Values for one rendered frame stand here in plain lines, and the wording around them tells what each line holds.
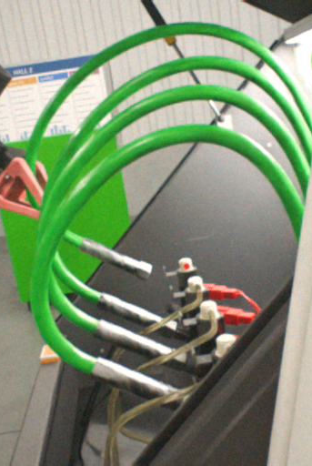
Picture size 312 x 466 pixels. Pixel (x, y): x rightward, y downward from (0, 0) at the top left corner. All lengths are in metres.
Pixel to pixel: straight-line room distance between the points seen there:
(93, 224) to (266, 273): 2.97
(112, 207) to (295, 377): 3.63
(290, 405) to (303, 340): 0.04
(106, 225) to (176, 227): 2.97
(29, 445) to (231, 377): 0.44
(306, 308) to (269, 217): 0.71
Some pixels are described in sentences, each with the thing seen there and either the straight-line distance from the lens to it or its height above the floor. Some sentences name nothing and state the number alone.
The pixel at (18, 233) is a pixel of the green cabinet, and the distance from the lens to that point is 3.94.
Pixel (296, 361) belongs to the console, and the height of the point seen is 1.19.
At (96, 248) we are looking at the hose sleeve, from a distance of 0.64.
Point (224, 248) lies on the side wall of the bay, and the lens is 0.99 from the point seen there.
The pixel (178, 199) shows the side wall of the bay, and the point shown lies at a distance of 0.95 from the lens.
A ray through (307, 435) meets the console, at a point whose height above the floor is 1.17.
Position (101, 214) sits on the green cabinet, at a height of 0.66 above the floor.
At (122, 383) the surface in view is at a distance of 0.43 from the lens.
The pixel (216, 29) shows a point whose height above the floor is 1.42.
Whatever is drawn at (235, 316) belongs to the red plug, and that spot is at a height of 1.11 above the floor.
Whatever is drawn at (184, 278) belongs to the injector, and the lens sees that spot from 0.65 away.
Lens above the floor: 1.34
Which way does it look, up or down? 13 degrees down
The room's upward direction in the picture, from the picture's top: 9 degrees counter-clockwise
